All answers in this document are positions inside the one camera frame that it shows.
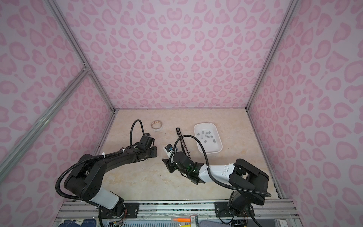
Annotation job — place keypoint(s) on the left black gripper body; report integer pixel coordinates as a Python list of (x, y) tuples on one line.
[(151, 152)]

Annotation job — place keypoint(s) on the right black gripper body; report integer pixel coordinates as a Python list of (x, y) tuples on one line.
[(172, 166)]

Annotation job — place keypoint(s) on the black stapler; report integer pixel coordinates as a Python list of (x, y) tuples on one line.
[(183, 145)]

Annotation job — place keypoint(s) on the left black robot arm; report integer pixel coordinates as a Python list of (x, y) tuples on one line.
[(85, 178)]

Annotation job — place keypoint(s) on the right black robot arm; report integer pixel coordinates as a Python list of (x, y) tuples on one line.
[(249, 184)]

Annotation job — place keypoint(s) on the white tape roll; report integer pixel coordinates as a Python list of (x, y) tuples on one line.
[(156, 125)]

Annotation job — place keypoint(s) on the white plastic tray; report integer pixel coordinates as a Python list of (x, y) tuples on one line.
[(210, 147)]

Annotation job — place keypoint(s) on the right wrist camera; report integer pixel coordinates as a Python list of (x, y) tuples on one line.
[(169, 150)]

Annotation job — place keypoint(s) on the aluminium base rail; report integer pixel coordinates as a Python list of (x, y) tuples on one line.
[(166, 213)]

